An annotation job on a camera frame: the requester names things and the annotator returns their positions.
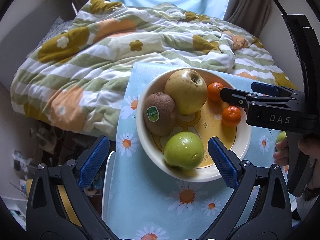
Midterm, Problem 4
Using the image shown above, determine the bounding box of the small green apple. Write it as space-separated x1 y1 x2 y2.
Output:
163 132 205 171

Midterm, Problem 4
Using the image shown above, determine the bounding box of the brown kiwi with sticker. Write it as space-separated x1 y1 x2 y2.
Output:
143 92 176 137

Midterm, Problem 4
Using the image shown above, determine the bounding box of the right brown curtain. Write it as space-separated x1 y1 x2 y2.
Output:
223 0 271 37

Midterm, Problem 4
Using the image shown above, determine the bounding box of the small dimpled mandarin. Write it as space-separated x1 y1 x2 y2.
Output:
207 82 224 102

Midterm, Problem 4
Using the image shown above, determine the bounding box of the grey headboard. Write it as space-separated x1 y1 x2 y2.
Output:
1 0 75 90

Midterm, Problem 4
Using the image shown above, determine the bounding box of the yellow apple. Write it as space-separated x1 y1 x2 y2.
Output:
164 69 208 115

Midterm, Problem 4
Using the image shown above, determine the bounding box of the cream yellow duck bowl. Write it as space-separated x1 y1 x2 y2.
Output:
136 69 252 183

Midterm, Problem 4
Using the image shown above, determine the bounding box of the blue daisy tablecloth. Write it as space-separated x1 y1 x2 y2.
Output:
102 63 280 239

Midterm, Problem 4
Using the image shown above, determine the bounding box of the person's right hand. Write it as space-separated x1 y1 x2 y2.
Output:
273 132 320 167

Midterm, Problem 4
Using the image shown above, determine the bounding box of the large green apple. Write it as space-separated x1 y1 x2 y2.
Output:
276 131 287 144

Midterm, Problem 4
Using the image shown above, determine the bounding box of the green striped floral duvet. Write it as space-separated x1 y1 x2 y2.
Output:
10 0 293 138

